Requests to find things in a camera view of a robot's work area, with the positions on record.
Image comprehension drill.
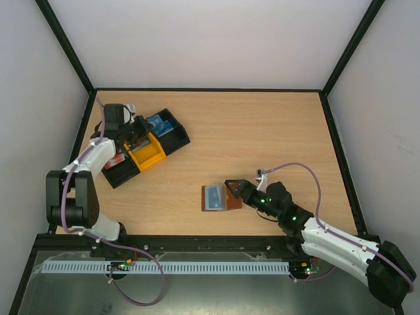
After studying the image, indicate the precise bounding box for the blue card in bin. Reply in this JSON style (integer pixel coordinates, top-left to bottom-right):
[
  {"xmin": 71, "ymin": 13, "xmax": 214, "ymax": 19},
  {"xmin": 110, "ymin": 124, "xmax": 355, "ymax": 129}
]
[{"xmin": 155, "ymin": 120, "xmax": 173, "ymax": 137}]

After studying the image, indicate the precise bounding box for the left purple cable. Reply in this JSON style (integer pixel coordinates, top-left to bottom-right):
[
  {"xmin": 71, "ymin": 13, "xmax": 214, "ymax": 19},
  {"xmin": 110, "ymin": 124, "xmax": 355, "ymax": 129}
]
[{"xmin": 60, "ymin": 96, "xmax": 165, "ymax": 306}]

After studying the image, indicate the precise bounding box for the black bin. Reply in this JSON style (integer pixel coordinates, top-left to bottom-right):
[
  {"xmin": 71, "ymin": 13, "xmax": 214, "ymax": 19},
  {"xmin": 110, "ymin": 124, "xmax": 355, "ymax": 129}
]
[
  {"xmin": 152, "ymin": 108, "xmax": 190, "ymax": 156},
  {"xmin": 102, "ymin": 155, "xmax": 140, "ymax": 188}
]

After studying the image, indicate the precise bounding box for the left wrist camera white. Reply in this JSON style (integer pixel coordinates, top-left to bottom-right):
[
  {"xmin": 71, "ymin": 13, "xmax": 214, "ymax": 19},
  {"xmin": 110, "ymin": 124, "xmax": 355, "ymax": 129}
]
[{"xmin": 123, "ymin": 104, "xmax": 136, "ymax": 123}]

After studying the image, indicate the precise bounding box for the yellow bin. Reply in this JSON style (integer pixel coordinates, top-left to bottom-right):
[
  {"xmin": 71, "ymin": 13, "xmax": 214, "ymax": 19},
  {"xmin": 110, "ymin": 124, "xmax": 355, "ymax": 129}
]
[{"xmin": 123, "ymin": 132, "xmax": 166, "ymax": 172}]

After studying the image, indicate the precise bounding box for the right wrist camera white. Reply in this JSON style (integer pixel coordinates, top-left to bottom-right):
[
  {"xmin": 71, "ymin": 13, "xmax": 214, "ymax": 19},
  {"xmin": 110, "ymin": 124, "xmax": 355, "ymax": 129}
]
[{"xmin": 256, "ymin": 169, "xmax": 268, "ymax": 192}]

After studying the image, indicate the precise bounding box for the slotted cable duct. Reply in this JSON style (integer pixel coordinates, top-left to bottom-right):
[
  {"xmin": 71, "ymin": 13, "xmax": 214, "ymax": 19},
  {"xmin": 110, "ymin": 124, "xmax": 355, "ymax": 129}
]
[{"xmin": 41, "ymin": 261, "xmax": 289, "ymax": 275}]

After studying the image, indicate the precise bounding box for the black frame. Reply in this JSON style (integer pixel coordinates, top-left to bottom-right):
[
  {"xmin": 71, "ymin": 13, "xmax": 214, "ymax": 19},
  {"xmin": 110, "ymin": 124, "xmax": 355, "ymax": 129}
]
[{"xmin": 35, "ymin": 0, "xmax": 385, "ymax": 236}]

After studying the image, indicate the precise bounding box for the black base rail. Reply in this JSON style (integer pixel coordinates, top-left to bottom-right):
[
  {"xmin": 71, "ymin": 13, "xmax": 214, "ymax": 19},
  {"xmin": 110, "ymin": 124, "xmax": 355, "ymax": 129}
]
[{"xmin": 120, "ymin": 235, "xmax": 311, "ymax": 261}]

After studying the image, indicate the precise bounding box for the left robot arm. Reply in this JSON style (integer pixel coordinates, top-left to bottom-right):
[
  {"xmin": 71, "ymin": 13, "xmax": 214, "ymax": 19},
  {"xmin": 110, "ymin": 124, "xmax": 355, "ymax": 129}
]
[{"xmin": 46, "ymin": 104, "xmax": 152, "ymax": 242}]

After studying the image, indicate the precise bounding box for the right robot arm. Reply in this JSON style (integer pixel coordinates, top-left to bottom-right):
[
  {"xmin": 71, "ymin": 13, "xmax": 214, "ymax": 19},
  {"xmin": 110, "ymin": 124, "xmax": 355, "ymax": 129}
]
[{"xmin": 224, "ymin": 179, "xmax": 417, "ymax": 308}]

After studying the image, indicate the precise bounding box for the black bin left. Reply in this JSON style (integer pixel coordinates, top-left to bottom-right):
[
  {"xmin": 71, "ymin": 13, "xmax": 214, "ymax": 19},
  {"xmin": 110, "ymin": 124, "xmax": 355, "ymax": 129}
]
[{"xmin": 102, "ymin": 155, "xmax": 140, "ymax": 188}]

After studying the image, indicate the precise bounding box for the brown leather card holder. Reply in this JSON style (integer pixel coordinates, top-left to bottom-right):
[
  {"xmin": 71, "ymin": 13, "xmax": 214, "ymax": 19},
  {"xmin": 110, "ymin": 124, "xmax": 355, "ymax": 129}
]
[{"xmin": 201, "ymin": 182, "xmax": 243, "ymax": 212}]

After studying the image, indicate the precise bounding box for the red white card in bin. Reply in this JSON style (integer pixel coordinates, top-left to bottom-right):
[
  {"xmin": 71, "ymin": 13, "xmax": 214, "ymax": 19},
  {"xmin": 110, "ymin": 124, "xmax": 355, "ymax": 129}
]
[{"xmin": 105, "ymin": 154, "xmax": 125, "ymax": 169}]

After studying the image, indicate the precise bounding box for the purple cable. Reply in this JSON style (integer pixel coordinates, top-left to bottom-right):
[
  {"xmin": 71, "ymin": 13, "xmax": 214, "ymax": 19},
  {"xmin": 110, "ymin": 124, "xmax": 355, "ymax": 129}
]
[
  {"xmin": 60, "ymin": 96, "xmax": 165, "ymax": 306},
  {"xmin": 262, "ymin": 162, "xmax": 415, "ymax": 293}
]

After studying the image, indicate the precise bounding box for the black bin right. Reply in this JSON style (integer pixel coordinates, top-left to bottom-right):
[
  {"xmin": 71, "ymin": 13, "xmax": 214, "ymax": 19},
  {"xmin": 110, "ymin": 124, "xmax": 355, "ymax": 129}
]
[{"xmin": 152, "ymin": 108, "xmax": 190, "ymax": 156}]

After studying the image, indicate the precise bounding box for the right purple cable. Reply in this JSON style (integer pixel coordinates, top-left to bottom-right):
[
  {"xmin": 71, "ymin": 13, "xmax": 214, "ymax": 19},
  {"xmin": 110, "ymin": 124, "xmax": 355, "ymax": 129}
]
[{"xmin": 262, "ymin": 162, "xmax": 415, "ymax": 293}]

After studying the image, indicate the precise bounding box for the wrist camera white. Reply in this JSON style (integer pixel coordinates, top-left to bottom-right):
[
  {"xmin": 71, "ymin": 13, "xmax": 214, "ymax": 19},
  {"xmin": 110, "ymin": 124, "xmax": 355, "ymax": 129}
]
[
  {"xmin": 123, "ymin": 104, "xmax": 136, "ymax": 123},
  {"xmin": 256, "ymin": 169, "xmax": 268, "ymax": 192}
]

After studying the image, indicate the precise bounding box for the blue VIP card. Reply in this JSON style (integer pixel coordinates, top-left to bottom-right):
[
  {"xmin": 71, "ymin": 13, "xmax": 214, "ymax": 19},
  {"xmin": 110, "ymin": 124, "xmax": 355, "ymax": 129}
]
[
  {"xmin": 204, "ymin": 186, "xmax": 224, "ymax": 211},
  {"xmin": 146, "ymin": 115, "xmax": 163, "ymax": 129}
]

